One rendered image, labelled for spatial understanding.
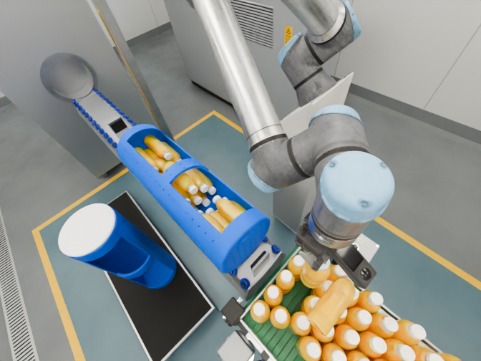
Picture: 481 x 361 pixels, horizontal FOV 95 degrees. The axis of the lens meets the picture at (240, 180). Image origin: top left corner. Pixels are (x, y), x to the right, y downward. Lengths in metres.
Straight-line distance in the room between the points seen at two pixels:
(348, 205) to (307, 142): 0.15
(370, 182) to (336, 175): 0.04
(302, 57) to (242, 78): 0.64
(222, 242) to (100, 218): 0.72
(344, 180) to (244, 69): 0.33
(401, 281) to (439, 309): 0.26
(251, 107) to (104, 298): 2.18
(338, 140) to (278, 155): 0.12
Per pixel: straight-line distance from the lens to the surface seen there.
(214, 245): 0.84
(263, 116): 0.48
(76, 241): 1.35
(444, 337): 2.29
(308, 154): 0.42
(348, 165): 0.34
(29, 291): 2.93
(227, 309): 0.99
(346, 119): 0.42
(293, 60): 1.14
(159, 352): 1.98
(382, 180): 0.34
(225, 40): 0.58
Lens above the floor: 1.97
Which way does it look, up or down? 55 degrees down
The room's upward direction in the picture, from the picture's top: 11 degrees counter-clockwise
